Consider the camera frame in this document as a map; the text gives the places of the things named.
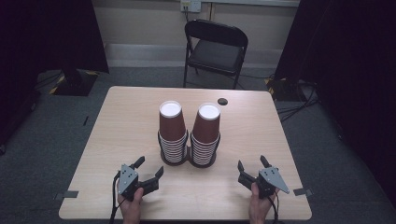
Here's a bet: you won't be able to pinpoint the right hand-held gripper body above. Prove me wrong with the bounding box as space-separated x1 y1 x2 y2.
237 167 290 200

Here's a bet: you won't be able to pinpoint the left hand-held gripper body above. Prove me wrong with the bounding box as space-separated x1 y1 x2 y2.
116 163 161 202

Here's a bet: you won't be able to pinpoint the single brown paper cup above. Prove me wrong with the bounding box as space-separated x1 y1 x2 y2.
191 102 222 145

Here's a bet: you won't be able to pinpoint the person's left hand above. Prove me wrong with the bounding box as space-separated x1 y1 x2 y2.
118 187 145 224

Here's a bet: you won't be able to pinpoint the person's right hand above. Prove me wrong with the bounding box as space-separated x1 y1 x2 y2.
247 182 278 224

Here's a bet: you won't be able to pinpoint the grey tape strip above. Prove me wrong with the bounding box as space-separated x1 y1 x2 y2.
292 187 314 198
53 189 79 201

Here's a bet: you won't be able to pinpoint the black stand base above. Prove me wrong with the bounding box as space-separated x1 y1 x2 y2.
49 68 99 97
263 76 301 103

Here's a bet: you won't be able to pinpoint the black folding chair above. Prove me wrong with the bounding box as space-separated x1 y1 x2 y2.
182 19 249 91

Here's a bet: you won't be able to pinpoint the dark curtain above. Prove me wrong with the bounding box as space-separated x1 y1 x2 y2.
0 0 110 147
273 0 396 207

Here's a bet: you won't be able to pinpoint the left hand-held gripper cable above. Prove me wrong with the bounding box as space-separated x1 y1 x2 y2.
108 172 122 224

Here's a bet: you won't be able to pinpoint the hand-held gripper cable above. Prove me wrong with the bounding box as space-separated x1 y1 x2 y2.
267 194 282 224
108 172 122 224

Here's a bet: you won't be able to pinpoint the right hand-held gripper cable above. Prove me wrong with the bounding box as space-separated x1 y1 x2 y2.
267 194 282 224

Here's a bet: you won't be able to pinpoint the black floor cables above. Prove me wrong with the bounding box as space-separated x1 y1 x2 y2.
276 78 322 123

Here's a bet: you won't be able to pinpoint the white wall socket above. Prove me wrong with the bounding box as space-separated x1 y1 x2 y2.
179 0 203 14

